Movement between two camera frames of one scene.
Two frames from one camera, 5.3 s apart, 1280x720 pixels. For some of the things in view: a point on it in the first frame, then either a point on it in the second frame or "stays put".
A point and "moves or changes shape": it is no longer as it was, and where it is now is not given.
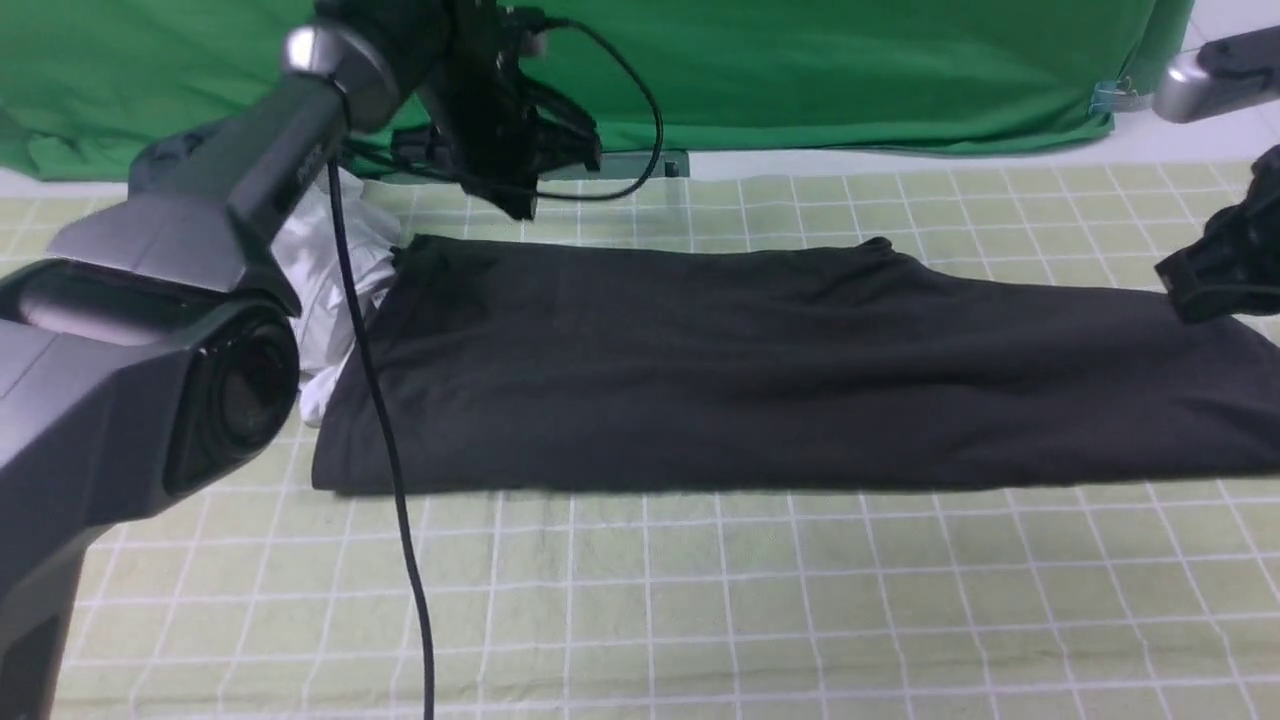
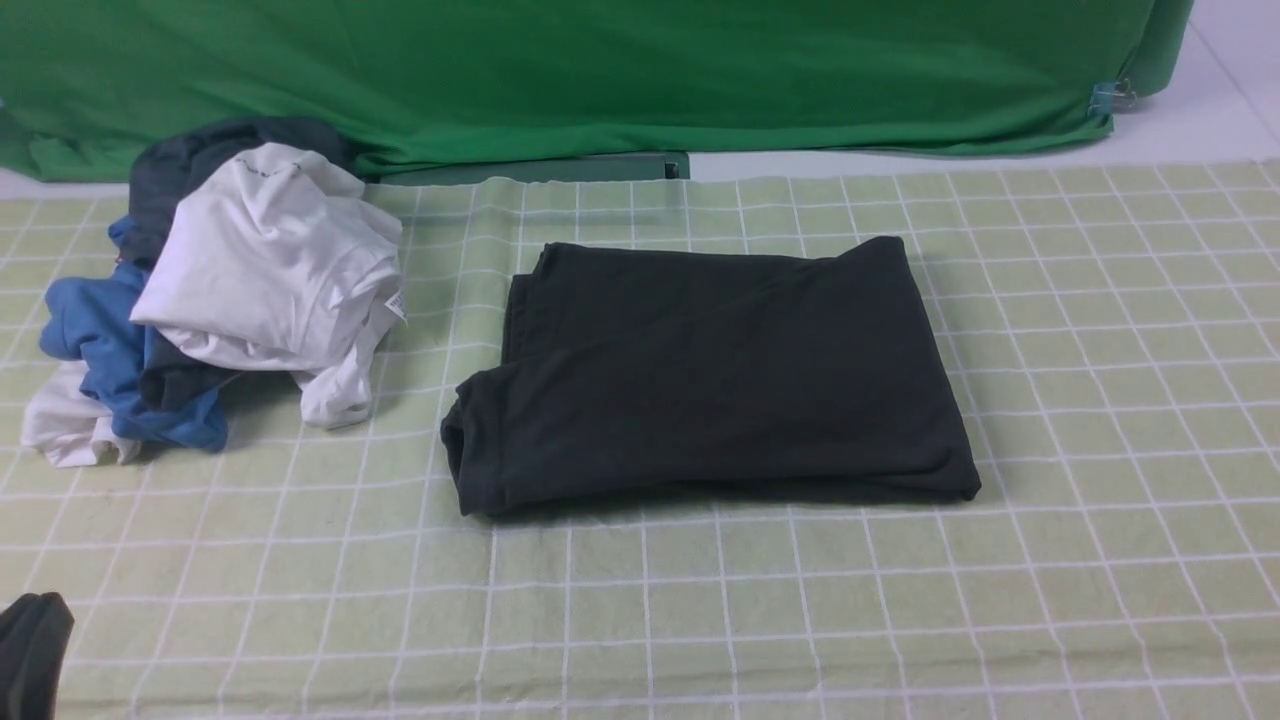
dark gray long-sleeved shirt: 593,365 moves or changes shape
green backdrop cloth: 81,81 stays put
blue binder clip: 1112,96 stays put
